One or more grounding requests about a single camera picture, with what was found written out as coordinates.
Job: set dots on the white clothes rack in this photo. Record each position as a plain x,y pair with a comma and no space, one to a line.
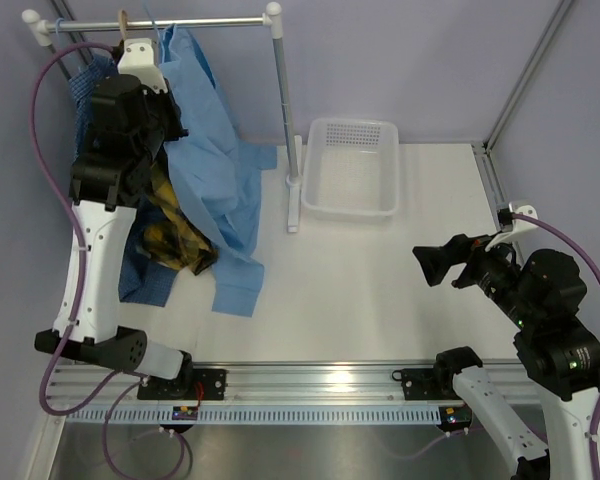
271,18

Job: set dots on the light blue wire hanger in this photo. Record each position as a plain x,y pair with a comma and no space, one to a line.
153,24

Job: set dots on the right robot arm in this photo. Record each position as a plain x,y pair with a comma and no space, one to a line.
559,355

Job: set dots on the blue wire hanger left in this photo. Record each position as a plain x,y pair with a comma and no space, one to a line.
65,41

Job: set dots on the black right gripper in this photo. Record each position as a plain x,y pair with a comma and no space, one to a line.
436,260

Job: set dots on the aluminium frame post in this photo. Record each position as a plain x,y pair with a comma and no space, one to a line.
484,149

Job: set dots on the white plastic basket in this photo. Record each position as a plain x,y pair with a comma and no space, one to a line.
351,170

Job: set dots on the white slotted cable duct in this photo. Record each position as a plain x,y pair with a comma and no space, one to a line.
216,414

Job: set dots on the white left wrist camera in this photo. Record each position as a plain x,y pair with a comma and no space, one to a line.
139,60

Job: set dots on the wooden hanger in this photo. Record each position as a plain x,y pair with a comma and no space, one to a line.
122,17

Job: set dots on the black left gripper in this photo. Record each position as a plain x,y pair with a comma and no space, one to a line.
167,101

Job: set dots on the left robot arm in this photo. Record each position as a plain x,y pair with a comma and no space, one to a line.
132,119

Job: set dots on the yellow plaid shirt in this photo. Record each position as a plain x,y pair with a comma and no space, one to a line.
173,241

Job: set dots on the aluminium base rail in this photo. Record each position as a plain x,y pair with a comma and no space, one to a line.
291,383

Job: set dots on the blue checkered shirt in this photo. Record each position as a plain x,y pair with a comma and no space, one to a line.
142,281

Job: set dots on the light blue shirt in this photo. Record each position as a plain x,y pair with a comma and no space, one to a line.
215,174

